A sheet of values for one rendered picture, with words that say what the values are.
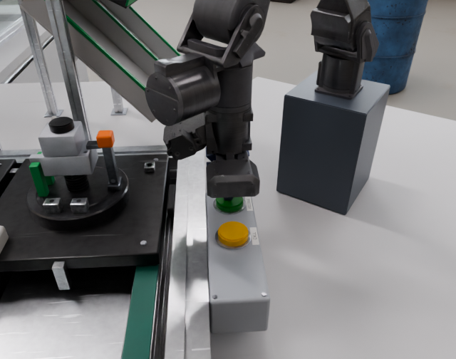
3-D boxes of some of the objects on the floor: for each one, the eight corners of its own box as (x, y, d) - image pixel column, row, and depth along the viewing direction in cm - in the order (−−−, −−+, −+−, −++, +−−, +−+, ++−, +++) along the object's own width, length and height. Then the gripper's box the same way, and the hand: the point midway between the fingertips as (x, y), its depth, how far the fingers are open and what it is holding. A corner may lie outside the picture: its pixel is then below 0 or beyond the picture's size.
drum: (320, 86, 348) (336, -36, 296) (343, 65, 391) (360, -46, 339) (397, 102, 321) (430, -30, 269) (412, 77, 365) (444, -41, 312)
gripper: (263, 133, 44) (256, 242, 52) (245, 71, 59) (242, 164, 68) (205, 135, 43) (208, 244, 52) (201, 72, 59) (204, 164, 67)
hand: (228, 179), depth 58 cm, fingers closed
